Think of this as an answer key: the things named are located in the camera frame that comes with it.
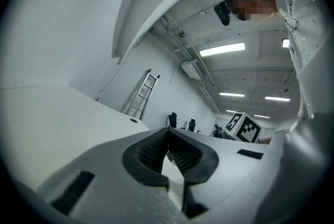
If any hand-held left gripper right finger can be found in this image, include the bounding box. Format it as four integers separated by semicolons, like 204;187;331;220
166;127;272;218

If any person's white speckled shirt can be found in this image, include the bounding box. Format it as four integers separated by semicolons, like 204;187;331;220
273;0;334;120

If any black office chair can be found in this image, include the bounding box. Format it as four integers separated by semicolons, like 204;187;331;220
186;118;202;133
168;112;178;128

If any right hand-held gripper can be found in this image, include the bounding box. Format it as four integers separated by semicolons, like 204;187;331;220
218;112;262;144

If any thin wall cable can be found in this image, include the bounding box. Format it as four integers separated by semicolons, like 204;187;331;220
97;63;124;100

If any white ceiling pipe run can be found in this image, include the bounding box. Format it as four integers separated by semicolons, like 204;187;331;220
156;15;220;114

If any white ceiling air conditioner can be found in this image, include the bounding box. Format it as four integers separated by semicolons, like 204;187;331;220
181;59;207;80

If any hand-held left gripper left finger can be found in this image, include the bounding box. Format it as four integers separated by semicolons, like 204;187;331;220
36;127;188;224

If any grey metal ladder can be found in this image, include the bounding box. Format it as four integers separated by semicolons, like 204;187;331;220
124;68;161;121

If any person's face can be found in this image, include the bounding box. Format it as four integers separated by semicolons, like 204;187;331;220
231;0;278;22

